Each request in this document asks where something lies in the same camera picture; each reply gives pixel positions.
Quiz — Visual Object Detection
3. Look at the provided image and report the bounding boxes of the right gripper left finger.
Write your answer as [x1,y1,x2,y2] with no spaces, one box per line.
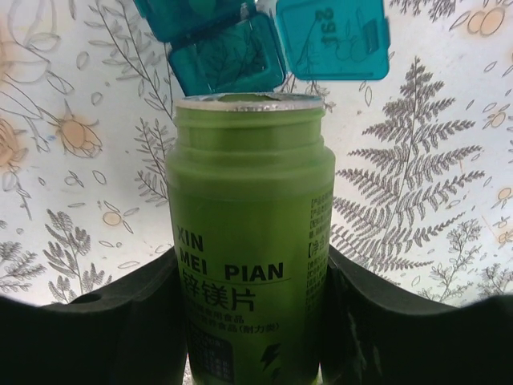
[1,249,187,384]

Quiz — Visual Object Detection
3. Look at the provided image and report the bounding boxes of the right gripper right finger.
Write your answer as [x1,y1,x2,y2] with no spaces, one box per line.
[321,252,512,384]

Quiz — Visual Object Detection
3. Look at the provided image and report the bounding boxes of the green pill bottle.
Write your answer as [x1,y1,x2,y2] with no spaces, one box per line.
[166,92,335,384]

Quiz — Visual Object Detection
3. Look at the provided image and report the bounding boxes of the teal weekly pill organizer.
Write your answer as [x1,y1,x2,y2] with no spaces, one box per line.
[135,0,390,96]

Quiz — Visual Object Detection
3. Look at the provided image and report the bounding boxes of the floral tablecloth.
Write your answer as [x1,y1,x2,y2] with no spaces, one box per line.
[1,1,512,306]

